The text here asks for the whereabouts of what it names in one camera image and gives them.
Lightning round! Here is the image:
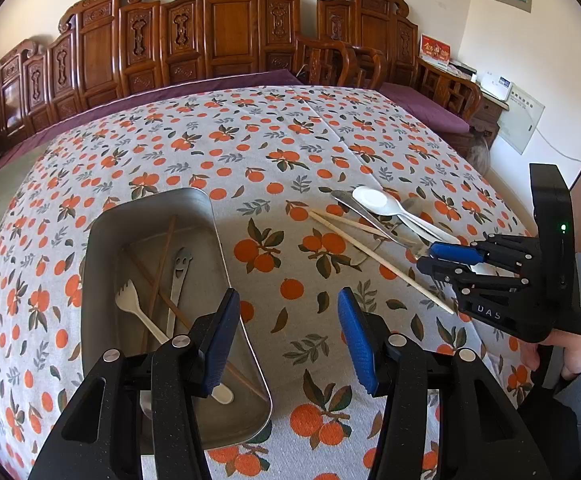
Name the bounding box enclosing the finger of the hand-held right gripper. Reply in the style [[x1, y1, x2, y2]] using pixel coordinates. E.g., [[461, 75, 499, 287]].
[[415, 257, 532, 294], [427, 236, 539, 267]]

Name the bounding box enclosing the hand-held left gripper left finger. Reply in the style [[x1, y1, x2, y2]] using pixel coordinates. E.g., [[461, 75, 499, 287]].
[[28, 287, 242, 480]]

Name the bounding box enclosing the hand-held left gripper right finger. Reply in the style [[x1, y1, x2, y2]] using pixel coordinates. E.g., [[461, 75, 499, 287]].
[[337, 287, 557, 480]]

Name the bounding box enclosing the white soup spoon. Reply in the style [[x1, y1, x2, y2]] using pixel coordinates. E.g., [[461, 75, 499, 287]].
[[397, 212, 498, 277]]

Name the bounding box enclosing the light wooden chopstick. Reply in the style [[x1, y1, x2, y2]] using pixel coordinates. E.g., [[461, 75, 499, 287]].
[[317, 210, 397, 237], [308, 209, 457, 316]]

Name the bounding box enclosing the metal spoon with smiley handle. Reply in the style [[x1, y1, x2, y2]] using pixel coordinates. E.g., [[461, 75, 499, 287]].
[[139, 247, 194, 418]]

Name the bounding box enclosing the white plastic spoon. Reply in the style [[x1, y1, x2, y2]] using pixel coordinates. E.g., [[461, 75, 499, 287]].
[[351, 185, 462, 246]]

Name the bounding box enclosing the dark wooden chopstick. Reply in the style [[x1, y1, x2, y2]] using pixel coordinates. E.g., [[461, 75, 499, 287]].
[[140, 216, 177, 356], [123, 247, 270, 403]]

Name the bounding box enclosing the white plastic fork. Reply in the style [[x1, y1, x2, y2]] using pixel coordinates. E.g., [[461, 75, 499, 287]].
[[114, 278, 234, 407]]

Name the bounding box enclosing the metal tray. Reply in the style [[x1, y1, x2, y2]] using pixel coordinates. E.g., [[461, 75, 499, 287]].
[[81, 187, 274, 453]]

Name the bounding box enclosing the plastic bag under side table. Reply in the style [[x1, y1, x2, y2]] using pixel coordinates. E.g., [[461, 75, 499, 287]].
[[469, 131, 492, 167]]

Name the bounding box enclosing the wooden side table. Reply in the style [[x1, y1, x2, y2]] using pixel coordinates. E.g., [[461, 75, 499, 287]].
[[469, 94, 510, 152]]

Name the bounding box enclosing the white leaning panel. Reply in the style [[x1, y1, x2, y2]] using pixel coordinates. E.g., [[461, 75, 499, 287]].
[[497, 94, 547, 156]]

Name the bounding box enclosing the purple armchair cushion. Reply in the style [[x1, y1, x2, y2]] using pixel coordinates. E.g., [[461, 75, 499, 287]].
[[379, 81, 472, 135]]

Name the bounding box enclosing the white device box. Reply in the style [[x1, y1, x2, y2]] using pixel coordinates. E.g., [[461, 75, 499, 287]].
[[479, 73, 513, 102]]

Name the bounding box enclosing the red desk calendar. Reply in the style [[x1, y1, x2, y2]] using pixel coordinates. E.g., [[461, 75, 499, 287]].
[[419, 34, 452, 69]]

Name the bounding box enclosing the orange print tablecloth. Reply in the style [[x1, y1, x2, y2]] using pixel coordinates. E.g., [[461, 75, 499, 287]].
[[0, 84, 541, 480]]

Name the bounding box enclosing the carved wooden armchair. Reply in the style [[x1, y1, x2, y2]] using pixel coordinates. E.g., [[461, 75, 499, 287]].
[[317, 0, 484, 158]]

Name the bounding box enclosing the carved wooden sofa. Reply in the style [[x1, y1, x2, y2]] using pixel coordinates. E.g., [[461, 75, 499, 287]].
[[0, 0, 387, 181]]

